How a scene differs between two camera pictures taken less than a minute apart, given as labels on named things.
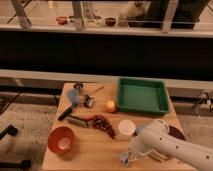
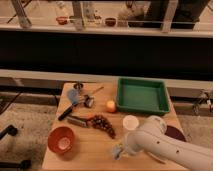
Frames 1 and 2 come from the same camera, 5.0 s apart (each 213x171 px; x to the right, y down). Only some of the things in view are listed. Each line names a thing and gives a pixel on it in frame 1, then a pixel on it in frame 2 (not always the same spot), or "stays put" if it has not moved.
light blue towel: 124,158 to 116,151
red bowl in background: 61,20 stays put
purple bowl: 175,132 stays put
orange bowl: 61,140 stays put
